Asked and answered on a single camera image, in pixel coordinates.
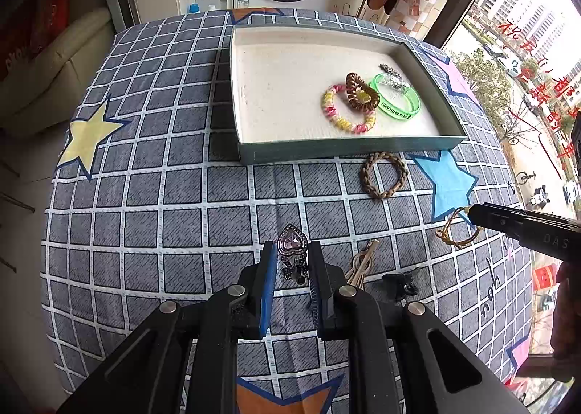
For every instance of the checkered star tablecloth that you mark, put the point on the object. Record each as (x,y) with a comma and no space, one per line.
(155,228)

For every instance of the person's right hand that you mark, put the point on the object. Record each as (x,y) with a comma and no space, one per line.
(565,339)

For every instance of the purple star hair clip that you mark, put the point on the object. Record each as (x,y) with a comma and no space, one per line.
(391,78)

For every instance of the black claw hair clip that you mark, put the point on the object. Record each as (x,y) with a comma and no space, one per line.
(400,286)

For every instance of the blue cap detergent bottle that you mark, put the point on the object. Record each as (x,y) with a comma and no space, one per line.
(194,8)

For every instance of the white detergent jug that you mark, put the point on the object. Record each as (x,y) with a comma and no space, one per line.
(211,5)

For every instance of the beige bow hair clip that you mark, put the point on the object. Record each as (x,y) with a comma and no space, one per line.
(361,265)

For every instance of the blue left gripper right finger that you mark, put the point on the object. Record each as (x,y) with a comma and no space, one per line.
(321,291)

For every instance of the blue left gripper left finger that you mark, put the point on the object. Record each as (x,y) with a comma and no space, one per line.
(266,278)

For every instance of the green plastic bangle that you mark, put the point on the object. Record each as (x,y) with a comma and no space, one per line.
(400,106)

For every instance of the beige sofa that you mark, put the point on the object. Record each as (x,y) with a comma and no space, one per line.
(47,90)

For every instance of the teal beige jewelry tray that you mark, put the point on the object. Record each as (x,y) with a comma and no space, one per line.
(280,74)

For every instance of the pink heart crystal brooch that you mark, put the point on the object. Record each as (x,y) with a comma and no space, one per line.
(292,247)

